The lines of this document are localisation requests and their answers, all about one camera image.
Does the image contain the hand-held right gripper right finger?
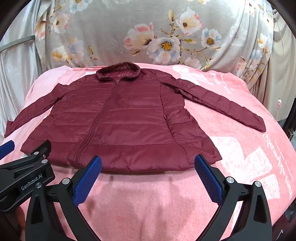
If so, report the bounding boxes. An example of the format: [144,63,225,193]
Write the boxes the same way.
[194,154,274,241]

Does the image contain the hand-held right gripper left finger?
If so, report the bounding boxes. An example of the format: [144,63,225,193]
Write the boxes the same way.
[25,155,102,241]

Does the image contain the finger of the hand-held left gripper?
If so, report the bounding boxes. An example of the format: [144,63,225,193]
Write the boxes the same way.
[20,140,52,163]
[0,140,16,161]

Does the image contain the maroon puffer jacket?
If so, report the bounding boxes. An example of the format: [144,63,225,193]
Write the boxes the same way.
[4,61,266,173]

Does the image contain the pink printed blanket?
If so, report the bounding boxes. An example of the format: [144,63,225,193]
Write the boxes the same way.
[0,61,296,241]

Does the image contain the grey satin sheet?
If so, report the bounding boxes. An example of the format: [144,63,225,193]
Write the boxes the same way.
[0,5,50,137]

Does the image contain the dark furniture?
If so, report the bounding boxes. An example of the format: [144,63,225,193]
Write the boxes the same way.
[281,109,296,151]

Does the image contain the grey floral blanket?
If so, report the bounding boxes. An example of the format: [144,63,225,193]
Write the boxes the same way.
[35,0,275,87]

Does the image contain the white cable with switch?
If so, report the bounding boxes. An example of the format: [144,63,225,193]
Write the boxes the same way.
[273,20,284,122]

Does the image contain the grey strap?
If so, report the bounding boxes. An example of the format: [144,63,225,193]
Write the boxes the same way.
[0,35,36,52]

